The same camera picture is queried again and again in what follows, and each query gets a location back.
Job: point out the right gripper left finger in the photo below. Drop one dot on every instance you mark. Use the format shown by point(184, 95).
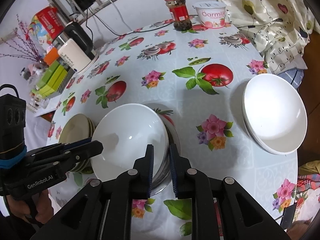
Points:
point(133, 184)

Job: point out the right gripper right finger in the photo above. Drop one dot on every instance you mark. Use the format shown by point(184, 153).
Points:
point(190, 183)

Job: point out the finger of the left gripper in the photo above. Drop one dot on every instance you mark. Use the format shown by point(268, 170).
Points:
point(67, 155)
point(75, 141)

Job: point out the tan plate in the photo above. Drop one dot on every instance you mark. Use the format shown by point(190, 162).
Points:
point(77, 128)

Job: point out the stainless steel bowl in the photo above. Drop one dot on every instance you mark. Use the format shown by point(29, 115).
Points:
point(163, 176)

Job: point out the white blue-striped bowl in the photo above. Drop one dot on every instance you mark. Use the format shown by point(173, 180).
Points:
point(125, 133)
point(274, 114)

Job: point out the glass mug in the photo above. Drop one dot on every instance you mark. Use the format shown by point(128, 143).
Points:
point(37, 102)

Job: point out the zigzag pattern box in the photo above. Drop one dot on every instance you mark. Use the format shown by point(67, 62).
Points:
point(65, 81)

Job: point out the green gift boxes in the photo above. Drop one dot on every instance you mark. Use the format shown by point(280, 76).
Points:
point(50, 80)

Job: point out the orange box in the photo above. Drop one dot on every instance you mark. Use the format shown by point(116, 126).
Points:
point(51, 56)

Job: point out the white electric kettle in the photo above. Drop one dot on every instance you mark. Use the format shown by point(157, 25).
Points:
point(75, 47)

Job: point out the purple branch vase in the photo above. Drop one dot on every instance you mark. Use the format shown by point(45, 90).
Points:
point(22, 45)

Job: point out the fruit-pattern tablecloth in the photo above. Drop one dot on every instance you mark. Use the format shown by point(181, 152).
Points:
point(196, 79)

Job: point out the patterned bed blanket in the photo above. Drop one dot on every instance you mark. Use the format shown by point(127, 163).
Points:
point(306, 202)

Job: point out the red snack box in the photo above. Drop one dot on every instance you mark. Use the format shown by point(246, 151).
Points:
point(46, 25)

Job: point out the folded blue towel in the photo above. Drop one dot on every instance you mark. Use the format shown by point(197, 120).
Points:
point(293, 76)

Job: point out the red-lidded sauce jar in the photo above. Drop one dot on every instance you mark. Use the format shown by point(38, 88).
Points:
point(179, 14)

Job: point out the white yogurt tub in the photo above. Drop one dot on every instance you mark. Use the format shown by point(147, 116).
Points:
point(212, 14)

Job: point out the cream heart-pattern curtain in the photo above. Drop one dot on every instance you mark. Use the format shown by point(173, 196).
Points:
point(278, 29)

